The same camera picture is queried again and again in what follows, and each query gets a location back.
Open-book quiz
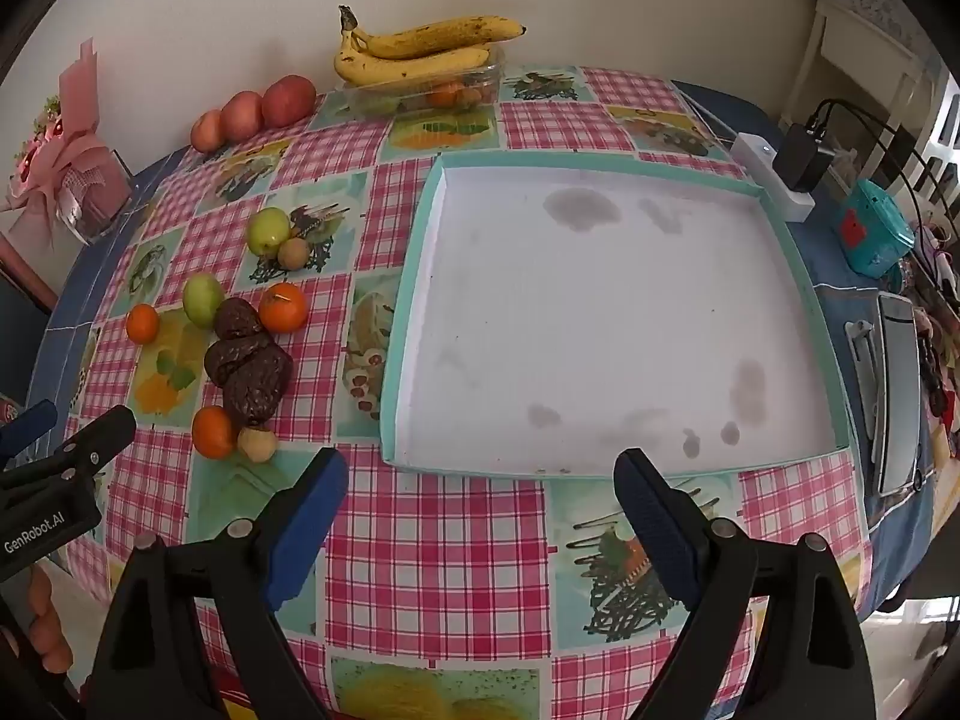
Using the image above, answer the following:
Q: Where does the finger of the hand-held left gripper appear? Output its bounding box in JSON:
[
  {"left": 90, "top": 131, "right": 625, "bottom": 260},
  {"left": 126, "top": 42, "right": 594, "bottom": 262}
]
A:
[
  {"left": 30, "top": 405, "right": 137, "bottom": 492},
  {"left": 0, "top": 399, "right": 59, "bottom": 466}
]

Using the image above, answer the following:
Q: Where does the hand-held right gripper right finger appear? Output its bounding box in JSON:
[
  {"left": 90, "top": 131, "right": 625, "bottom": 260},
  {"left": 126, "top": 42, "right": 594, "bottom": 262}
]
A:
[{"left": 613, "top": 448, "right": 878, "bottom": 720}]

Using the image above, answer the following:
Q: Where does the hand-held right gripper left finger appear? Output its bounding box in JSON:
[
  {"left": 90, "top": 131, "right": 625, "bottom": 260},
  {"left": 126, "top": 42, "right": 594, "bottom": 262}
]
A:
[{"left": 86, "top": 447, "right": 350, "bottom": 720}]

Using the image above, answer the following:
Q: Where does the round brown fruit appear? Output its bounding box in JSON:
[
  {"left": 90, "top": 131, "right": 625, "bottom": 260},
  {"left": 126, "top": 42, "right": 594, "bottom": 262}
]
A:
[{"left": 238, "top": 426, "right": 278, "bottom": 464}]

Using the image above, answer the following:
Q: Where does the dark brown date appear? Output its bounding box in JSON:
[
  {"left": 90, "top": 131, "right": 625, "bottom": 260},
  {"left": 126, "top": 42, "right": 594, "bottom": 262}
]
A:
[
  {"left": 214, "top": 298, "right": 263, "bottom": 341},
  {"left": 204, "top": 334, "right": 277, "bottom": 388},
  {"left": 225, "top": 352, "right": 295, "bottom": 427}
]

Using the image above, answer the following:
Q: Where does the green apple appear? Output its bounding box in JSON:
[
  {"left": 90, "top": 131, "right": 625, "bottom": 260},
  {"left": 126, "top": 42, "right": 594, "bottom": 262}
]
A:
[
  {"left": 247, "top": 208, "right": 292, "bottom": 257},
  {"left": 183, "top": 274, "right": 224, "bottom": 328}
]

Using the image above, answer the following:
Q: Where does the orange with stem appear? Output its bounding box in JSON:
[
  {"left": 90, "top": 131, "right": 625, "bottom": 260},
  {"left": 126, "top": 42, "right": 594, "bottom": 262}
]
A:
[{"left": 259, "top": 283, "right": 309, "bottom": 333}]

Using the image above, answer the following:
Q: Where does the white tray with teal rim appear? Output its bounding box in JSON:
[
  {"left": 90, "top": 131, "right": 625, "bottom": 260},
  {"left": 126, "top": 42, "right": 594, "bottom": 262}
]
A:
[{"left": 379, "top": 151, "right": 852, "bottom": 479}]

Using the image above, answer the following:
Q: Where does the person's left hand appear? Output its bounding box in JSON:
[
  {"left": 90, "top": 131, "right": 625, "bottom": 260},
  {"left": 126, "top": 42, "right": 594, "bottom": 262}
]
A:
[{"left": 0, "top": 562, "right": 76, "bottom": 680}]

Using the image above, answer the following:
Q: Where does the pink checkered fruit-print tablecloth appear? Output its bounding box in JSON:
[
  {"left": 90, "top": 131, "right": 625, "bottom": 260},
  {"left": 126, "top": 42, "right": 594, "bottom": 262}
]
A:
[{"left": 64, "top": 64, "right": 875, "bottom": 720}]

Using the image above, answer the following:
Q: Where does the silver tablet stand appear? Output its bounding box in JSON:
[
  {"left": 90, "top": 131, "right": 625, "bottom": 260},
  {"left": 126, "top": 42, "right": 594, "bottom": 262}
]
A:
[{"left": 844, "top": 319, "right": 882, "bottom": 466}]

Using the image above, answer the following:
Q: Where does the pink flower bouquet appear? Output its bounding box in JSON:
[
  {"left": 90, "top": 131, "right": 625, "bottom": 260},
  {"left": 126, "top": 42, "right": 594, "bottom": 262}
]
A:
[{"left": 0, "top": 37, "right": 136, "bottom": 245}]

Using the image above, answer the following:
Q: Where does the tablet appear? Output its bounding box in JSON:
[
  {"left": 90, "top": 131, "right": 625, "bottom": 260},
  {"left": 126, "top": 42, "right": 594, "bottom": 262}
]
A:
[{"left": 874, "top": 292, "right": 925, "bottom": 497}]

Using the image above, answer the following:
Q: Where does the red apple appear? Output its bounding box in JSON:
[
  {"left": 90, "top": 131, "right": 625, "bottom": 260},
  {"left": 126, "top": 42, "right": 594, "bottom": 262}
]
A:
[
  {"left": 190, "top": 110, "right": 226, "bottom": 153},
  {"left": 261, "top": 75, "right": 317, "bottom": 128},
  {"left": 220, "top": 91, "right": 265, "bottom": 143}
]

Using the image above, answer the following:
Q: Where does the teal plastic box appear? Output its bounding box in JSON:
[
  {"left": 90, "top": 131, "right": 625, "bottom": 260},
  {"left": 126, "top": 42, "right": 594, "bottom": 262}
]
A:
[{"left": 838, "top": 178, "right": 916, "bottom": 276}]

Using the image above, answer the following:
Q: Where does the white power strip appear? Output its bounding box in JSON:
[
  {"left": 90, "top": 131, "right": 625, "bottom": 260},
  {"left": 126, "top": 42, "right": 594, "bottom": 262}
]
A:
[{"left": 731, "top": 132, "right": 816, "bottom": 224}]

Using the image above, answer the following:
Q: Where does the clear plastic fruit container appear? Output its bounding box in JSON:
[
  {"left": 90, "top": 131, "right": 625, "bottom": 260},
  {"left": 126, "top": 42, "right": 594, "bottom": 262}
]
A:
[{"left": 341, "top": 45, "right": 505, "bottom": 118}]

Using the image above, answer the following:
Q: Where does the spotted yellow banana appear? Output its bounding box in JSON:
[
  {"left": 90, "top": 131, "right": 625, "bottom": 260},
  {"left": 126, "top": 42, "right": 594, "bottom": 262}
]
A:
[
  {"left": 334, "top": 28, "right": 493, "bottom": 88},
  {"left": 339, "top": 5, "right": 527, "bottom": 61}
]

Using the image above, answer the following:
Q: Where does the white chair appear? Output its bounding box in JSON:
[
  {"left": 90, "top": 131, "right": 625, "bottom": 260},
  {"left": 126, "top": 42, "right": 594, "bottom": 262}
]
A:
[{"left": 780, "top": 0, "right": 942, "bottom": 166}]

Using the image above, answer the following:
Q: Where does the white power cord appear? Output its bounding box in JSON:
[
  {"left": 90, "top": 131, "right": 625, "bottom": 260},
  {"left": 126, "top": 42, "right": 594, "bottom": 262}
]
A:
[{"left": 694, "top": 100, "right": 740, "bottom": 143}]

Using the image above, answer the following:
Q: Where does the black cable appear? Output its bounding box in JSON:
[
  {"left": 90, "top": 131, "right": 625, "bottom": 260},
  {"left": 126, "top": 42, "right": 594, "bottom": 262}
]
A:
[
  {"left": 814, "top": 112, "right": 938, "bottom": 263},
  {"left": 806, "top": 97, "right": 946, "bottom": 293}
]

